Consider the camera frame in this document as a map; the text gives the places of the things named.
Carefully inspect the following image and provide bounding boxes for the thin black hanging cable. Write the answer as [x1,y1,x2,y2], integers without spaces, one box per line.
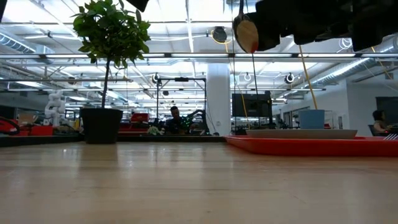
[230,0,236,94]

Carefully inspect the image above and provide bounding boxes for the red plastic tray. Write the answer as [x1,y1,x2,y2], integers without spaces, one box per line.
[224,135,398,157]

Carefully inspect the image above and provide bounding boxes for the person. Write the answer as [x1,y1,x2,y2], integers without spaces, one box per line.
[372,110,391,134]
[164,106,191,135]

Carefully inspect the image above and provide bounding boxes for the white pillar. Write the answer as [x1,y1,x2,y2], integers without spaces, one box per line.
[206,63,231,136]

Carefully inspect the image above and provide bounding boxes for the black ceiling cable reel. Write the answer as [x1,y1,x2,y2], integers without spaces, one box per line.
[212,26,228,44]

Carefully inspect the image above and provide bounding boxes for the long white light bar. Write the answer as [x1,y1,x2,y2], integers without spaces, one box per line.
[0,52,398,60]

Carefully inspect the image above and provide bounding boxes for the silver ventilation duct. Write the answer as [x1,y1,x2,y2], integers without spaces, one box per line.
[0,30,55,65]

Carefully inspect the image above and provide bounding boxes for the dark wall panel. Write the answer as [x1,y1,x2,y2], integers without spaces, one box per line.
[375,96,398,127]

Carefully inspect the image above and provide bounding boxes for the red toolbox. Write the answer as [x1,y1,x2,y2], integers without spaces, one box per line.
[130,112,150,123]

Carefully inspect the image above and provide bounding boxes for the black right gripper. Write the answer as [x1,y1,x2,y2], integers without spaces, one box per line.
[255,0,352,52]

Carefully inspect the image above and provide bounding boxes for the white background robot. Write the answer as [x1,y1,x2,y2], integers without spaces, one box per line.
[44,90,67,128]

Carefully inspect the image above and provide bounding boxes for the blue plastic cup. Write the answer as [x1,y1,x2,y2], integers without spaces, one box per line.
[298,109,326,130]

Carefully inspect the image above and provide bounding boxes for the red and black machine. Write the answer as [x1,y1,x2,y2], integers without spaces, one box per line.
[0,116,20,136]

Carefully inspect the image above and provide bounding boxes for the teal round plate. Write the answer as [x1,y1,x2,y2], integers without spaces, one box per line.
[245,128,358,140]

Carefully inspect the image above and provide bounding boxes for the black plant pot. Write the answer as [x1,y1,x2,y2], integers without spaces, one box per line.
[80,108,124,144]

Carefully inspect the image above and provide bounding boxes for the black aluminium table frame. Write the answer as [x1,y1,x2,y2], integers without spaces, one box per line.
[0,133,227,147]

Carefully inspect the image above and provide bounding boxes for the metal spoon orange handle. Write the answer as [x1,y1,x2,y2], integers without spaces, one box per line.
[232,0,260,54]

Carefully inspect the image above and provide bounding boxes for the green leafy plant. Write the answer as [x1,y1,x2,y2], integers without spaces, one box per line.
[70,0,152,110]

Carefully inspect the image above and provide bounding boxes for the red storage bins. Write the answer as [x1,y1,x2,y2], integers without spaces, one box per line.
[18,125,54,137]

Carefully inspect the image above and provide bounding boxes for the black monitor screen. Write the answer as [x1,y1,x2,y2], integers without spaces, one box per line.
[231,91,274,118]

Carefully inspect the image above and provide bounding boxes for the thick yellow hanging cable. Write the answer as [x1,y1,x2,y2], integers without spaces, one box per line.
[298,44,318,110]

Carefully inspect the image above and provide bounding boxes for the black metal rig frame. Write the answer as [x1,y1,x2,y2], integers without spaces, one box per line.
[155,77,208,134]

